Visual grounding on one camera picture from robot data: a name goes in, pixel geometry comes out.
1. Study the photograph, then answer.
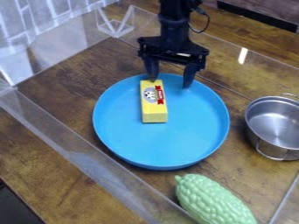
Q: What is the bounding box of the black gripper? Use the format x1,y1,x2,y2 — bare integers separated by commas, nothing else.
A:
138,37,210,88

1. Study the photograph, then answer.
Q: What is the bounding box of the yellow butter block toy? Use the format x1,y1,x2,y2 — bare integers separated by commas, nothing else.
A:
140,80,168,123

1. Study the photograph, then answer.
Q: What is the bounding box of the blue round plastic tray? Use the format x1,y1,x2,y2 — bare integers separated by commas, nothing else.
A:
92,73,230,170

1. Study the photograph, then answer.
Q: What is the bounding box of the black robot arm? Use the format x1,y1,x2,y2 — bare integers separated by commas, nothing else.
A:
138,0,210,88

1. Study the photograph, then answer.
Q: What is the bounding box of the dark furniture edge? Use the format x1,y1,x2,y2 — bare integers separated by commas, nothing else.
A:
216,0,299,34

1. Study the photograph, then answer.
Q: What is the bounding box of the silver steel pot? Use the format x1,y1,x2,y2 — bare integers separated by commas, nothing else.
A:
244,93,299,161

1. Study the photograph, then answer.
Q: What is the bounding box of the green bitter gourd toy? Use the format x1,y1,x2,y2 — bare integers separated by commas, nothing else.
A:
175,174,258,224

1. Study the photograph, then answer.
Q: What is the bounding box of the clear acrylic barrier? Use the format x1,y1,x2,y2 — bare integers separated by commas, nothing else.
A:
0,0,299,224

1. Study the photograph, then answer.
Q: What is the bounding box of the black cable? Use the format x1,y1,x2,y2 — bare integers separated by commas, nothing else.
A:
188,5,211,34

